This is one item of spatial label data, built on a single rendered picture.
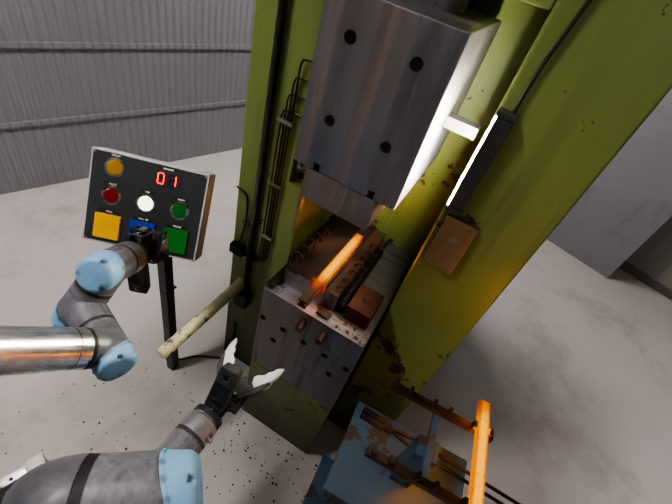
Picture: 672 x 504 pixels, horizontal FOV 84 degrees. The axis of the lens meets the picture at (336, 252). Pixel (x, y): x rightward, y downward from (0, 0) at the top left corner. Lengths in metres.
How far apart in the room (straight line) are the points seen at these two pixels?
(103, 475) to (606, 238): 4.13
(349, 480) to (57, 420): 1.34
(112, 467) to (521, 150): 0.94
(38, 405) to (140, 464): 1.61
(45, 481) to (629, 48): 1.11
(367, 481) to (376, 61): 1.13
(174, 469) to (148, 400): 1.50
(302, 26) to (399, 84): 0.35
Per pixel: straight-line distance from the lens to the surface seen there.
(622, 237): 4.27
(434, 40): 0.82
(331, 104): 0.92
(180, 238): 1.24
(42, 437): 2.11
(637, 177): 4.17
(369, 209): 0.96
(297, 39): 1.10
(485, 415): 1.24
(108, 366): 0.81
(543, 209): 1.02
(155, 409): 2.05
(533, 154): 0.98
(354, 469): 1.31
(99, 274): 0.84
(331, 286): 1.20
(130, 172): 1.28
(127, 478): 0.59
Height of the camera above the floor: 1.86
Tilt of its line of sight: 41 degrees down
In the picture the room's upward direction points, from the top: 19 degrees clockwise
